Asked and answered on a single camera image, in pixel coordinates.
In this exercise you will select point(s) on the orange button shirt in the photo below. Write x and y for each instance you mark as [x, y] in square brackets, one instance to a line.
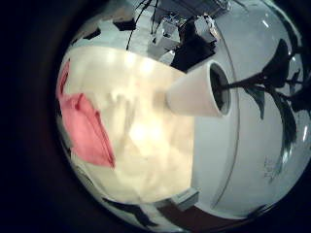
[86, 132]

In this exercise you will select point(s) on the white round plant pot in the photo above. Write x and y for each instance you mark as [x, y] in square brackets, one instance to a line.
[194, 93]

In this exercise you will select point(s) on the green leafy plant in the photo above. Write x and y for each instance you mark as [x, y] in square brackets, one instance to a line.
[275, 74]

